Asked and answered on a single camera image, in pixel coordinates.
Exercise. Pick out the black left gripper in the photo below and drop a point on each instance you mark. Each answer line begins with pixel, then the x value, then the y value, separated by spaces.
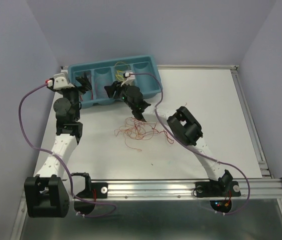
pixel 84 81

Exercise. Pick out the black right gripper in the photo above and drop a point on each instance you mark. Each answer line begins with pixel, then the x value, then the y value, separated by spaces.
pixel 116 86

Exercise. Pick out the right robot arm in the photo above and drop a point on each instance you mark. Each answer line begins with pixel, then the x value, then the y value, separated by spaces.
pixel 182 126

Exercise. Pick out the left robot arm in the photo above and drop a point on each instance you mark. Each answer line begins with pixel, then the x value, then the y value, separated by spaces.
pixel 61 140

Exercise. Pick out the teal four-compartment tray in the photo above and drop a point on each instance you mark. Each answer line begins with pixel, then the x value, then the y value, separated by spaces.
pixel 104 73

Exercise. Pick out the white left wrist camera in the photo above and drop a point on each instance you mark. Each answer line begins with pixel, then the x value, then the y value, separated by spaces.
pixel 59 82

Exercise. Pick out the aluminium front mounting rail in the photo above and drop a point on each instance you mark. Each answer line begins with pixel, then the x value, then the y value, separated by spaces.
pixel 173 190

